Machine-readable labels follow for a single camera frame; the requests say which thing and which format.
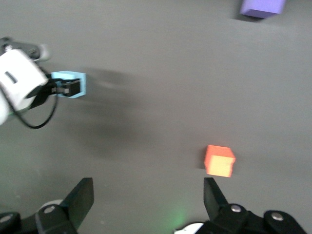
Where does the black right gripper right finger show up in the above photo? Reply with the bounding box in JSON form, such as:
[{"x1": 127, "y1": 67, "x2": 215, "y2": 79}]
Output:
[{"x1": 203, "y1": 177, "x2": 248, "y2": 234}]

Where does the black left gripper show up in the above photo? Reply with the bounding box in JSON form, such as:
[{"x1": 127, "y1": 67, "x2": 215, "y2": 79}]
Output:
[{"x1": 25, "y1": 73, "x2": 81, "y2": 111}]

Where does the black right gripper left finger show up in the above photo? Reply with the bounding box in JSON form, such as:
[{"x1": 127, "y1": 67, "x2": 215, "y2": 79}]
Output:
[{"x1": 36, "y1": 177, "x2": 95, "y2": 234}]

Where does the light blue foam block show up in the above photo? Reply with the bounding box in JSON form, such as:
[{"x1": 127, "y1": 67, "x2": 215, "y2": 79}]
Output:
[{"x1": 50, "y1": 70, "x2": 87, "y2": 99}]

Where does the orange foam block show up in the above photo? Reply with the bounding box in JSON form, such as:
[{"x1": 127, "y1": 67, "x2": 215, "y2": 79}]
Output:
[{"x1": 204, "y1": 144, "x2": 236, "y2": 178}]

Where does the purple foam block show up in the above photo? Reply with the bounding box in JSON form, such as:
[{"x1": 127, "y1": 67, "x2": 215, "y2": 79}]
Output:
[{"x1": 239, "y1": 0, "x2": 286, "y2": 20}]

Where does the dark grey table mat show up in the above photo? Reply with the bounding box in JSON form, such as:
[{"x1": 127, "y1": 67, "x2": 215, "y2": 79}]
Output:
[{"x1": 0, "y1": 0, "x2": 312, "y2": 234}]

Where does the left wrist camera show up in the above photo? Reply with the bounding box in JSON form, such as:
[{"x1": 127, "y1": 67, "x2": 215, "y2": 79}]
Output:
[{"x1": 0, "y1": 36, "x2": 52, "y2": 62}]

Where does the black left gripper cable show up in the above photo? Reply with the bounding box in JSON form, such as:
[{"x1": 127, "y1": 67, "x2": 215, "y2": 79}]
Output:
[{"x1": 0, "y1": 85, "x2": 60, "y2": 130}]

